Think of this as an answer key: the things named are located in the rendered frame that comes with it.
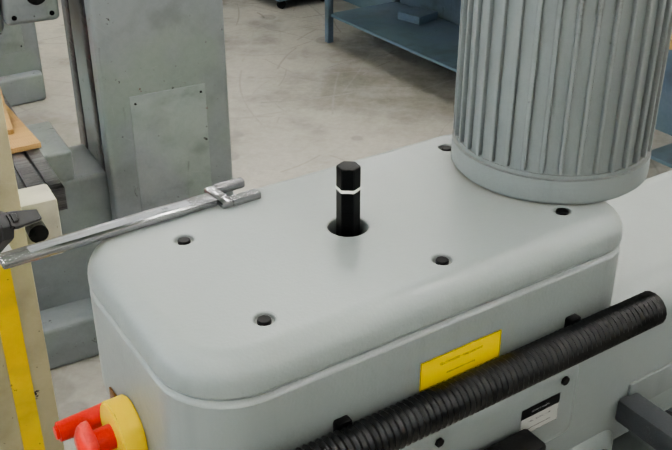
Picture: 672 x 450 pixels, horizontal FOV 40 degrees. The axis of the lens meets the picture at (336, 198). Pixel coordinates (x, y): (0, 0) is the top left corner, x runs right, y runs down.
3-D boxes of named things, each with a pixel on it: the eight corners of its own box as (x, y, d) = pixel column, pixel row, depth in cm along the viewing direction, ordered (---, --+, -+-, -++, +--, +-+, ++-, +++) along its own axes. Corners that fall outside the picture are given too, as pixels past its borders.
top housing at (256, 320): (204, 554, 71) (189, 390, 64) (86, 374, 90) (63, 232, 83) (623, 349, 94) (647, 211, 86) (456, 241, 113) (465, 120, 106)
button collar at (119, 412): (129, 483, 77) (121, 428, 75) (103, 442, 82) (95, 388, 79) (151, 474, 78) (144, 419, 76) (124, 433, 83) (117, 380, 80)
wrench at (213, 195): (7, 276, 76) (5, 267, 76) (-7, 256, 79) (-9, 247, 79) (261, 198, 89) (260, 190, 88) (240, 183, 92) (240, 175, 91)
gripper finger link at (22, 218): (42, 223, 156) (11, 230, 151) (33, 208, 156) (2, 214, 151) (46, 218, 155) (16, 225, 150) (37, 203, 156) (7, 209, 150)
